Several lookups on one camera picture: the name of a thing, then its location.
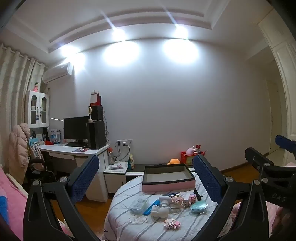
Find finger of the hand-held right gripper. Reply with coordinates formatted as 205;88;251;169
245;147;275;176
275;134;296;154

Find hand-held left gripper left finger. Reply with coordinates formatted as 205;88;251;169
23;153;100;241

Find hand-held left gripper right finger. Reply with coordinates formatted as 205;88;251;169
193;154;270;241

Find teal round case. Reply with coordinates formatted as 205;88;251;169
190;200;208;212

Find pink piglet doll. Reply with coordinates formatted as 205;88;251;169
171;196;189;206

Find pink black storage box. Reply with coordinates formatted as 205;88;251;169
142;163;196;193

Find white handheld device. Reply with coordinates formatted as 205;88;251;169
158;195;172;207

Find clear plastic box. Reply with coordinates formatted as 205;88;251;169
129;198;148;214

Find blue plastic stick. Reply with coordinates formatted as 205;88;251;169
143;199;160;216

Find person's right hand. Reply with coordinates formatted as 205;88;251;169
273;205;294;232

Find white desk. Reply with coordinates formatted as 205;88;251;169
37;142;109;202

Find red storage box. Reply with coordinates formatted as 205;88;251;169
181;151;205;165

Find white bedside cabinet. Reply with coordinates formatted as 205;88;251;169
103;161;130;195

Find black chair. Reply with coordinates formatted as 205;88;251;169
24;158;57;186

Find black speakers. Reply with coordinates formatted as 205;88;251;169
87;121;107;150

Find black monitor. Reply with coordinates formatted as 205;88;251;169
63;116;89;147

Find blue white pack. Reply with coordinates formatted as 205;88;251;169
49;128;61;144

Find black speaker box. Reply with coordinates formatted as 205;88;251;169
88;105;104;122

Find pink puffer jacket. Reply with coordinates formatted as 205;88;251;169
8;123;31;184

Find white striped quilt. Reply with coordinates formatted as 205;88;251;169
103;174;232;241

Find pink blanket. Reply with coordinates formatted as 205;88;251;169
0;167;28;232

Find red desk calendar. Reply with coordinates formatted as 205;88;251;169
90;91;103;106

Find white wardrobe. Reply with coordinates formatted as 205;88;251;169
258;9;296;167

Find white glass-door cabinet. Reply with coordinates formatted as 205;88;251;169
24;90;50;128

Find white air conditioner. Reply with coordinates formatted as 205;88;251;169
42;62;74;84

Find beige curtain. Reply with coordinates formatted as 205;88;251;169
0;43;48;167

